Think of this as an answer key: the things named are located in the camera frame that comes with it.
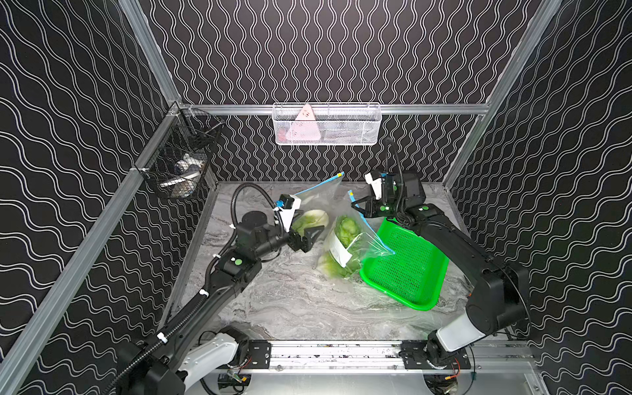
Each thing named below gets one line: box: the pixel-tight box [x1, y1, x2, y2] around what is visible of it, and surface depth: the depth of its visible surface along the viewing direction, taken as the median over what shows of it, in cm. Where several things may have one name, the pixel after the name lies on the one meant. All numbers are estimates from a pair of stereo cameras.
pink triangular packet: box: [285, 103, 321, 141], surface depth 92 cm
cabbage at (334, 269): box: [316, 250, 363, 279], surface depth 81 cm
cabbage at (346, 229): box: [334, 214, 360, 248], surface depth 87 cm
